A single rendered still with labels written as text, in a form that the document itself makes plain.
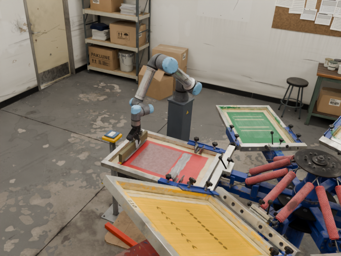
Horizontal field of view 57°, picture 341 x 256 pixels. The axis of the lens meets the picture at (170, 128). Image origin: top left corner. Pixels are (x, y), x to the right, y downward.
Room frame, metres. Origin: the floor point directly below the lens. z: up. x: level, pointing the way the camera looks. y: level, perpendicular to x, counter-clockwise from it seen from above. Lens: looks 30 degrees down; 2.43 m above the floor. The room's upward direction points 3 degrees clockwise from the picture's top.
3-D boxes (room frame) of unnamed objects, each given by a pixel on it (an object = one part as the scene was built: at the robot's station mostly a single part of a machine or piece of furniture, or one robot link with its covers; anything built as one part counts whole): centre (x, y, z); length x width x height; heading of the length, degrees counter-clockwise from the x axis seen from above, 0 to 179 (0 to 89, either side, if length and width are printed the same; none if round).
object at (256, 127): (2.53, -0.82, 1.05); 1.08 x 0.61 x 0.23; 7
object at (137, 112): (2.15, 0.27, 1.30); 0.09 x 0.08 x 0.11; 134
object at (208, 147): (2.20, -0.29, 0.97); 0.30 x 0.05 x 0.07; 67
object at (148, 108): (2.23, 0.21, 1.29); 0.11 x 0.11 x 0.08; 44
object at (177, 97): (2.68, -0.08, 1.25); 0.15 x 0.15 x 0.10
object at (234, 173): (1.82, -0.48, 1.02); 0.17 x 0.06 x 0.05; 67
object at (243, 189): (1.87, -0.37, 0.89); 1.24 x 0.06 x 0.06; 67
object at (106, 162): (2.03, 0.03, 0.97); 0.79 x 0.58 x 0.04; 67
